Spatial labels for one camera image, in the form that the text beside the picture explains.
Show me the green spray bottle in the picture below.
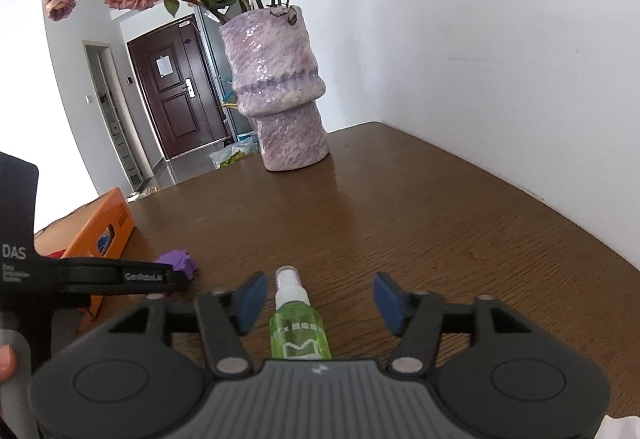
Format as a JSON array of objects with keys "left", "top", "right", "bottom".
[{"left": 270, "top": 265, "right": 333, "bottom": 361}]

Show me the green plastic bag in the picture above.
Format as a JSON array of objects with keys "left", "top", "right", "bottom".
[{"left": 210, "top": 142, "right": 261, "bottom": 170}]

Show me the purple textured vase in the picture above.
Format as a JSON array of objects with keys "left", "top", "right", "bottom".
[{"left": 219, "top": 5, "right": 331, "bottom": 172}]

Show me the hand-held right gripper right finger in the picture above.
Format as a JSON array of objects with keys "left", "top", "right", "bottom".
[{"left": 374, "top": 271, "right": 533, "bottom": 376}]

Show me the dark brown entrance door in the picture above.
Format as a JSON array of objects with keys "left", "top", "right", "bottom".
[{"left": 126, "top": 14, "right": 228, "bottom": 162}]

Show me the orange-edged cardboard box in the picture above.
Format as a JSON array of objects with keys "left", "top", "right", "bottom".
[{"left": 34, "top": 186, "right": 136, "bottom": 320}]

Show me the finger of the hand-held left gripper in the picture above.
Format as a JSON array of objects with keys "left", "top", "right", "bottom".
[{"left": 60, "top": 256, "right": 193, "bottom": 295}]

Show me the small purple object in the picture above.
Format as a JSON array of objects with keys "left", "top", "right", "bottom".
[{"left": 155, "top": 248, "right": 199, "bottom": 281}]

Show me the grey refrigerator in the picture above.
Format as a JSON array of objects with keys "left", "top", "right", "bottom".
[{"left": 195, "top": 6, "right": 258, "bottom": 145}]

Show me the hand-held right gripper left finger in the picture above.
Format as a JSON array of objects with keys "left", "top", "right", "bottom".
[{"left": 102, "top": 271, "right": 267, "bottom": 379}]

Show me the person's left hand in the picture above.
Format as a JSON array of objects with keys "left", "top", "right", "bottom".
[{"left": 0, "top": 344, "right": 17, "bottom": 382}]

